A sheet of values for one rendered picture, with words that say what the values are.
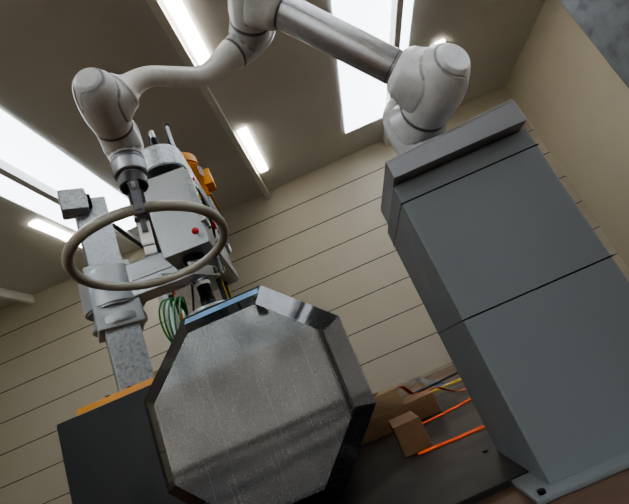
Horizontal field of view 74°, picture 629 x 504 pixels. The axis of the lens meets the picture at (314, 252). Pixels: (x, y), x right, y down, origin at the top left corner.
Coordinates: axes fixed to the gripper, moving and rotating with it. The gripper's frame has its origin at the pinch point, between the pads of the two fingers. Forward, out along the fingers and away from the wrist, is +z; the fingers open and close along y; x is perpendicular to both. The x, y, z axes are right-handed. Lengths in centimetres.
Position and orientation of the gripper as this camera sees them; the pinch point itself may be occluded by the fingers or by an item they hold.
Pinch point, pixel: (147, 239)
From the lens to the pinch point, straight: 115.8
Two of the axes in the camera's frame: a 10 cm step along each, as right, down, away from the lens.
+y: -2.0, 4.6, 8.6
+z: 3.6, 8.5, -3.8
